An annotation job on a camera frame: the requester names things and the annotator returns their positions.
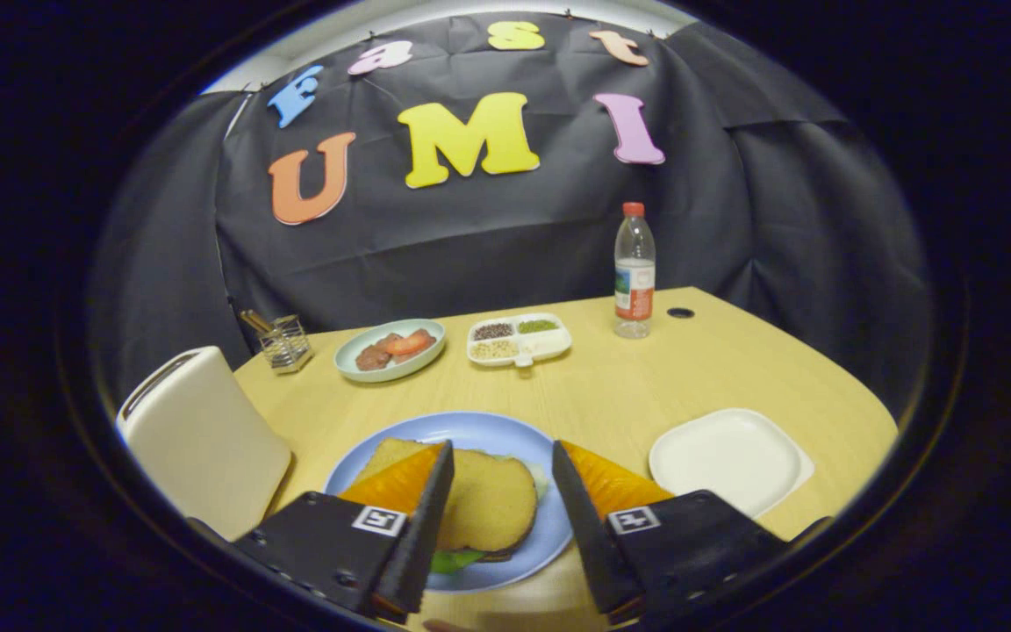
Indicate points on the red sausage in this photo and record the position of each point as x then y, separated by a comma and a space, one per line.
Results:
411, 342

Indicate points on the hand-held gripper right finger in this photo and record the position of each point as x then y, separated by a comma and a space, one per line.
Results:
580, 535

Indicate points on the white square plate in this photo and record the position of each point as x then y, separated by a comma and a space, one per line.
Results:
725, 456

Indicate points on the black backdrop cloth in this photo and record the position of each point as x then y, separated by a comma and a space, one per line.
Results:
488, 237

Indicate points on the green spice pile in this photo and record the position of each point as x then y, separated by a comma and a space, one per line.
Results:
538, 326

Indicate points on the beige seed pile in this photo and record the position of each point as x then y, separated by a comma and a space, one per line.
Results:
494, 349

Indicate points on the green lettuce leaf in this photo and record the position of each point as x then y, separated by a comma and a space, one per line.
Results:
453, 562

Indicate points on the clear plastic water bottle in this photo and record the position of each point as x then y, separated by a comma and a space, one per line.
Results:
634, 281

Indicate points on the pale green plate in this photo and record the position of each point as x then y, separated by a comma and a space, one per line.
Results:
347, 362

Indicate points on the brown meat slice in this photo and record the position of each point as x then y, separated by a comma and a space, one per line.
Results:
372, 355

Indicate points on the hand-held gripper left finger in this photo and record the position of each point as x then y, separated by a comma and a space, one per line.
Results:
422, 544

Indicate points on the brown wooden sticks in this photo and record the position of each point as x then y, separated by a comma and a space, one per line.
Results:
255, 320

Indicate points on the blue plate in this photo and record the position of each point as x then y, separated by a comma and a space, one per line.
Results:
488, 430

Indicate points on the white compartment tray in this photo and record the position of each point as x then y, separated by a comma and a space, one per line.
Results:
545, 345

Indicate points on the white toaster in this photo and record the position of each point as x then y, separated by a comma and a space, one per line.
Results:
198, 448

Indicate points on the dark peppercorn pile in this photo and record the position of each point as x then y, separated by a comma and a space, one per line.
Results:
493, 331

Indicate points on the brown toast slice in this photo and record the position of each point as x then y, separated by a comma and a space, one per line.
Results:
488, 500

